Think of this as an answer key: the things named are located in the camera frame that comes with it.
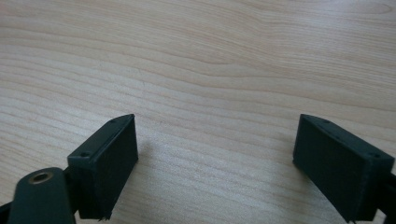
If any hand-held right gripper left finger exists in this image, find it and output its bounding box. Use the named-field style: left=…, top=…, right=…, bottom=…
left=66, top=113, right=139, bottom=221

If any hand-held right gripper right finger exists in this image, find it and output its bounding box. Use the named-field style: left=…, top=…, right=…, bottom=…
left=292, top=113, right=396, bottom=224

